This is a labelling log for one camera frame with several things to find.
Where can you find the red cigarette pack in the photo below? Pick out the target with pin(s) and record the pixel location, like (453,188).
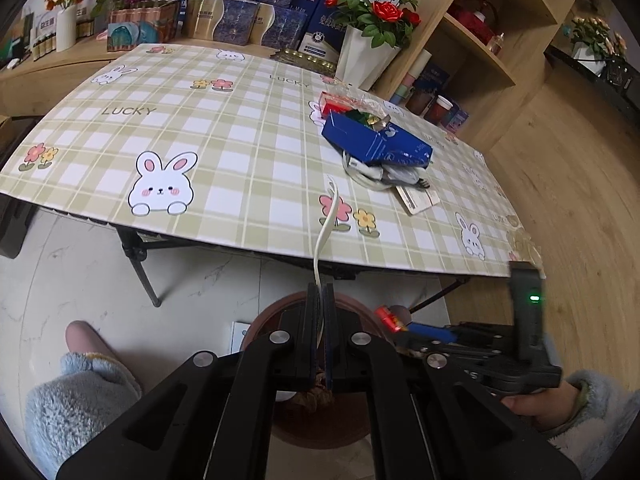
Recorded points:
(335,106)

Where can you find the brown plastic trash bin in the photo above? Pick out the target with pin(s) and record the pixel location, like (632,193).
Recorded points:
(320,430)

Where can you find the green gold foil wrapper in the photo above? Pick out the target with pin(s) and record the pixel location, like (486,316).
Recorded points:
(370,120)

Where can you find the person's leg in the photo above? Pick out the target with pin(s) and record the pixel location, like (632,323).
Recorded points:
(75,400)

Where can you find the painted wavy-edge planter box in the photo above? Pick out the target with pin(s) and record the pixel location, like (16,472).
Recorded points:
(142,27)

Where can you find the small blue carton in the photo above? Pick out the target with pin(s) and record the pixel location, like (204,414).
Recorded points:
(457,119)

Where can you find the glass perfume bottle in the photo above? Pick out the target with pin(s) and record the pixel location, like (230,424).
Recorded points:
(496,45)

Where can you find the blue printed box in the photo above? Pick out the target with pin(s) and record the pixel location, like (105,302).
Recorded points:
(435,77)

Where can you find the red basket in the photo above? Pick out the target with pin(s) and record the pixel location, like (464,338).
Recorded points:
(472,22)

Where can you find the red rose plant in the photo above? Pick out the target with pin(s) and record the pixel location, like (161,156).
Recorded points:
(375,5)

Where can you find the black suitcase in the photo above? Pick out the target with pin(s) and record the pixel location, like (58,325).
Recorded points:
(15,230)

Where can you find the brown cup with white lid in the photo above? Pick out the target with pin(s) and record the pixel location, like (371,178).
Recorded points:
(439,110)

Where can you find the white plastic strip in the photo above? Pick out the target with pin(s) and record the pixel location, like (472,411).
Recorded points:
(327,220)

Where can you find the checked bunny tablecloth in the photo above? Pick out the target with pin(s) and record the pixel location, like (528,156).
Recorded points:
(225,160)

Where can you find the white angular flower pot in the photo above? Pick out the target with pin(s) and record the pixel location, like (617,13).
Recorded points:
(362,60)

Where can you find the stack of pastel cups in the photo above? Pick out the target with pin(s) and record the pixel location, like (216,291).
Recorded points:
(410,77)

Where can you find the blue box with round seal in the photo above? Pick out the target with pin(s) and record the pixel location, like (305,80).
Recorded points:
(320,40)

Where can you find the black shelf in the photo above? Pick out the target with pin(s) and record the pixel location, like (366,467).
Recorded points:
(600,90)

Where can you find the person's right forearm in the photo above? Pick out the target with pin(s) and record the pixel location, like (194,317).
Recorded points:
(600,420)

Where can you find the white square pot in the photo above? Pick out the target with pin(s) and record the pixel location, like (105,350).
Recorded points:
(590,60)

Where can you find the person's right hand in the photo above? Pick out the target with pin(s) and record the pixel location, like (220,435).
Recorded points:
(540,405)

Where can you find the brown tumbler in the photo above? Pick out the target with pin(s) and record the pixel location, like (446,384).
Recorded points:
(419,102)

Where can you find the navy patterned box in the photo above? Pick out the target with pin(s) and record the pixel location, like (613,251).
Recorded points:
(277,27)

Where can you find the dark blue box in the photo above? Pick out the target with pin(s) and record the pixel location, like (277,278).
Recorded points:
(310,2)

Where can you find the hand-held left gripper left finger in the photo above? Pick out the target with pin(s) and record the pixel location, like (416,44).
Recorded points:
(314,340)

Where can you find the row of small brown bottles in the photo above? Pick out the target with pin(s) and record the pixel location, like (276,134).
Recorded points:
(42,35)

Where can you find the ornate gold-rimmed tray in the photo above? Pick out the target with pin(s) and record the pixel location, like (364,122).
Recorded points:
(302,60)

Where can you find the blue cardboard box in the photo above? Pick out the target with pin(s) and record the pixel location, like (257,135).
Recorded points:
(375,145)

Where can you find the white label packet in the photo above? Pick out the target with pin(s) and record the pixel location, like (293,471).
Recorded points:
(417,200)

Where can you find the black plastic fork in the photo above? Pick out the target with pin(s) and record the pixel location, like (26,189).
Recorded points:
(422,183)

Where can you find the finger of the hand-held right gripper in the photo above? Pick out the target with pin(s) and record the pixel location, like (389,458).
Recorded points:
(430,332)
(415,347)

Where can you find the pale pink rose plant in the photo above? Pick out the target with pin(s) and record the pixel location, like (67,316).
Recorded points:
(597,35)

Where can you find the black folding table frame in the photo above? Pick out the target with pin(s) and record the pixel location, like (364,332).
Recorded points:
(142,270)

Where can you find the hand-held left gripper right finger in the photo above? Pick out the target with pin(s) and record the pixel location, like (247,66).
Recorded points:
(330,340)

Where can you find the wooden shelf unit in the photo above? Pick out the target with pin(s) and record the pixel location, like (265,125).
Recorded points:
(500,90)

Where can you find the white ribbed vase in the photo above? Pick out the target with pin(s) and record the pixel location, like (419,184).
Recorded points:
(66,30)

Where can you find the wooden sideboard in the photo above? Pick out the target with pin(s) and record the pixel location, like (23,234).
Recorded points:
(50,80)

